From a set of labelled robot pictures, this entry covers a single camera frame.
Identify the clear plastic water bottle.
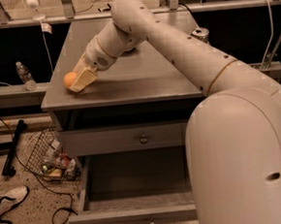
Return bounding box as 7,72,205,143
16,61,38,91

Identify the white shoe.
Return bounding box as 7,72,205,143
0,185,29,215

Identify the orange fruit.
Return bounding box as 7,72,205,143
63,72,78,88

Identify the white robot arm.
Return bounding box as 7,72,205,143
64,0,281,224

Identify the open grey middle drawer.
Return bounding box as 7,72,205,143
69,146,197,224

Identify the silver blue drink can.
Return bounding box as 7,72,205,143
191,27,209,44

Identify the white cable right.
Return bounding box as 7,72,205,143
254,0,279,71

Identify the black metal stand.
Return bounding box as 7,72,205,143
1,119,27,177

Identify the wire basket with items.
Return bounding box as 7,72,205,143
25,128,80,181

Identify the grey wooden drawer cabinet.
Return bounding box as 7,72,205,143
34,9,216,173

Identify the closed grey upper drawer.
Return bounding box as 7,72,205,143
58,122,186,157

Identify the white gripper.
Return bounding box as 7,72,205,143
70,39,115,93

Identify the white desk lamp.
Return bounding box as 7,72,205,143
26,0,53,71

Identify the black floor cable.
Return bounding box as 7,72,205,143
0,75,91,224

